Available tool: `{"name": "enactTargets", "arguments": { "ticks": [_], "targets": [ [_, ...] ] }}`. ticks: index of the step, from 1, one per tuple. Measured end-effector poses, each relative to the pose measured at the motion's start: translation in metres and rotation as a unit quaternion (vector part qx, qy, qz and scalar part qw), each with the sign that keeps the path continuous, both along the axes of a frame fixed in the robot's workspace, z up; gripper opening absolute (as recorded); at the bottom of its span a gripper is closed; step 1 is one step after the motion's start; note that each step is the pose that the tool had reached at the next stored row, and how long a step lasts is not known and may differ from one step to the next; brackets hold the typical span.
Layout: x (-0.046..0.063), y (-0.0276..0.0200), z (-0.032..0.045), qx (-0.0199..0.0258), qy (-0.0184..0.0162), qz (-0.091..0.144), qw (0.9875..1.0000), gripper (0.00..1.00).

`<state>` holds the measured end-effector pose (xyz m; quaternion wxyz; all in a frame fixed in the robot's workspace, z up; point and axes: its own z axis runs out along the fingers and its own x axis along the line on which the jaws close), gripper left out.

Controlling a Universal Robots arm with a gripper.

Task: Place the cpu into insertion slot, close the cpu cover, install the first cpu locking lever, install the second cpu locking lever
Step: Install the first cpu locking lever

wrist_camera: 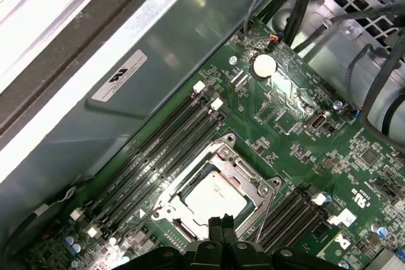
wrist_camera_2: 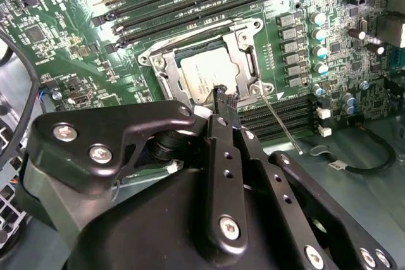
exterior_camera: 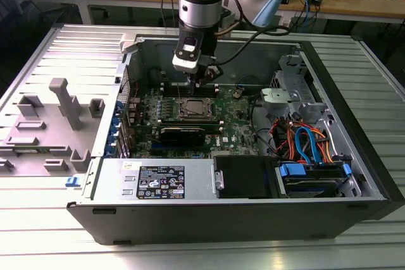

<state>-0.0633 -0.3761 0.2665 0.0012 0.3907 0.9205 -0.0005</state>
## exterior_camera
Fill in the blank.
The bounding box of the CPU socket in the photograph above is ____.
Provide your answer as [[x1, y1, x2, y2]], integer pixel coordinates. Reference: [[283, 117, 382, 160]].
[[178, 95, 220, 123]]

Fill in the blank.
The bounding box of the green motherboard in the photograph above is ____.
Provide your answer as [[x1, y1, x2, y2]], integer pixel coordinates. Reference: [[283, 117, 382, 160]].
[[125, 85, 263, 160]]

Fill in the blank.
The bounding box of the grey corner block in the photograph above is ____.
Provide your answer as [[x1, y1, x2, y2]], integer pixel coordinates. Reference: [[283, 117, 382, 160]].
[[120, 32, 142, 54]]

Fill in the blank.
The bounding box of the silver drive cage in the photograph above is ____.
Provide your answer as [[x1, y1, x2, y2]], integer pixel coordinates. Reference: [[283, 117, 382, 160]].
[[270, 54, 330, 116]]

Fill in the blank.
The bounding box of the black graphics card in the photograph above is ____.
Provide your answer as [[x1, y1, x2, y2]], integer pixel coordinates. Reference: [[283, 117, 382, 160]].
[[158, 126, 206, 147]]

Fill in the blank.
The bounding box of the black plastic shroud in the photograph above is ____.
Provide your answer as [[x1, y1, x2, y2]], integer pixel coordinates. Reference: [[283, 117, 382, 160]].
[[213, 155, 279, 200]]

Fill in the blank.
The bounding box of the silver power supply unit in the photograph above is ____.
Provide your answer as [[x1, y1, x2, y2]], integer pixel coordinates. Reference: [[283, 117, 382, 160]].
[[91, 157, 219, 203]]

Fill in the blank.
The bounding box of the hard disk in blue carrier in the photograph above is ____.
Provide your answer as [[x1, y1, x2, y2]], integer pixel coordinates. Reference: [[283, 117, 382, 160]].
[[275, 161, 354, 199]]

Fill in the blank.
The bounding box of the black PC case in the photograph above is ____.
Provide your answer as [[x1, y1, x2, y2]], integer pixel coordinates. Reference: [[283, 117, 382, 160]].
[[65, 31, 405, 246]]

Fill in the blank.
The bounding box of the grey parts rack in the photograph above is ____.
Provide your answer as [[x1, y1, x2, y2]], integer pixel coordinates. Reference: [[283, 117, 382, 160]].
[[0, 77, 107, 176]]

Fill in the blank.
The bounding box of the dark office chair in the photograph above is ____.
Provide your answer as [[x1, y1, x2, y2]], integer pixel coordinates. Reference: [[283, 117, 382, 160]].
[[0, 0, 80, 71]]

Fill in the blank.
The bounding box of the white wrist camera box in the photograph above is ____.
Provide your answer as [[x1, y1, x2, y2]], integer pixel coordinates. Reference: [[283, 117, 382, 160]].
[[171, 36, 204, 72]]

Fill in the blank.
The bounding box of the black camera cable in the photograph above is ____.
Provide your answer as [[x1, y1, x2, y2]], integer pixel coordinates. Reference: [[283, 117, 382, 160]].
[[216, 26, 292, 66]]

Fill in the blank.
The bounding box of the silver metal bracket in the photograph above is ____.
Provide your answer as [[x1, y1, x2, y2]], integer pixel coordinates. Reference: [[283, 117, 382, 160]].
[[259, 88, 301, 113]]

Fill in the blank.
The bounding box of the orange red wire bundle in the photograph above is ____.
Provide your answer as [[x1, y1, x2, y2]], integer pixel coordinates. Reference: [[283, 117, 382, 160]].
[[272, 117, 300, 161]]

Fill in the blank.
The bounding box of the blue hanging cable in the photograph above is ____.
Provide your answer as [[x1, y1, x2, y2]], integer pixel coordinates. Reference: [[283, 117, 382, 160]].
[[302, 0, 313, 27]]

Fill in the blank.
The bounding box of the blue wire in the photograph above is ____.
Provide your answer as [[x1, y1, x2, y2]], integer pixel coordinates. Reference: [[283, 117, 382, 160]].
[[294, 126, 323, 165]]

